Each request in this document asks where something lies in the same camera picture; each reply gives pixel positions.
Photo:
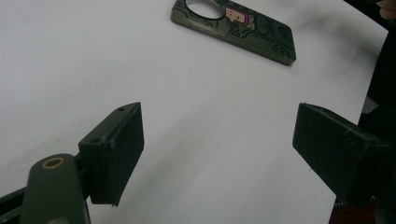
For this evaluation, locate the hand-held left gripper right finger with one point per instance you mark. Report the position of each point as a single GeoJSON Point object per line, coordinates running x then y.
{"type": "Point", "coordinates": [342, 155]}

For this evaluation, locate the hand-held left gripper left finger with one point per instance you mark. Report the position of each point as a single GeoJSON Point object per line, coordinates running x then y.
{"type": "Point", "coordinates": [115, 155]}

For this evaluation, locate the white tape piece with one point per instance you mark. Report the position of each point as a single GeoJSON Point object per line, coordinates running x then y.
{"type": "Point", "coordinates": [370, 105]}

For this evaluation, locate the red thing under table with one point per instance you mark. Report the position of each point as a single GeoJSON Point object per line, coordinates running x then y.
{"type": "Point", "coordinates": [351, 216]}

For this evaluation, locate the white table sheet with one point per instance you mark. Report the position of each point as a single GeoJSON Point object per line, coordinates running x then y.
{"type": "Point", "coordinates": [202, 124]}

